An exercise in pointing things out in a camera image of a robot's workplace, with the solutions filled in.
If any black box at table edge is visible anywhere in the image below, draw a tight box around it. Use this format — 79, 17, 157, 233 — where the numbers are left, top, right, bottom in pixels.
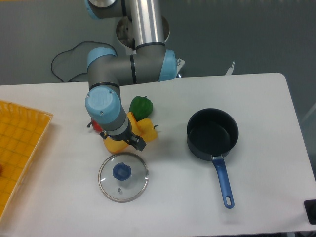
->
304, 199, 316, 225

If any yellow toy bell pepper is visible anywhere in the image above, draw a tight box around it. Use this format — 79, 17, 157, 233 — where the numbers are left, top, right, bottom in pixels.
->
137, 118, 158, 143

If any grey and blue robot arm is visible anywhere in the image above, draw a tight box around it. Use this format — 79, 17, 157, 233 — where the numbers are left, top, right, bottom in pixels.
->
85, 0, 177, 151

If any dark saucepan with blue handle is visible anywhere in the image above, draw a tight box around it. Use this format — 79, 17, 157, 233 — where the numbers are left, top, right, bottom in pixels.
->
187, 108, 239, 209

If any yellow plastic basket tray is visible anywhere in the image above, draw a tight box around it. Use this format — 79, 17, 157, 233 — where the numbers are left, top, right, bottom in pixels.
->
0, 100, 53, 217

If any green toy bell pepper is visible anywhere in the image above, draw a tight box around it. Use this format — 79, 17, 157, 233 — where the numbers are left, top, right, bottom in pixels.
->
129, 96, 154, 121

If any red toy bell pepper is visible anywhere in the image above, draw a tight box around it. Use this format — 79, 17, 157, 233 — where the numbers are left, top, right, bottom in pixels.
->
86, 119, 103, 132

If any glass lid with blue knob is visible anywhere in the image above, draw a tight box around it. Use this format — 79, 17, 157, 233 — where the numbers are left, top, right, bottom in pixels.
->
98, 152, 149, 203

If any black cable on floor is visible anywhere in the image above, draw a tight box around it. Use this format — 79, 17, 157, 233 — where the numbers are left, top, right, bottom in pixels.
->
50, 40, 119, 83

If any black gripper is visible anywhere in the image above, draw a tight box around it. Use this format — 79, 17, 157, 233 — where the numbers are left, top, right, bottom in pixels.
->
99, 131, 146, 151

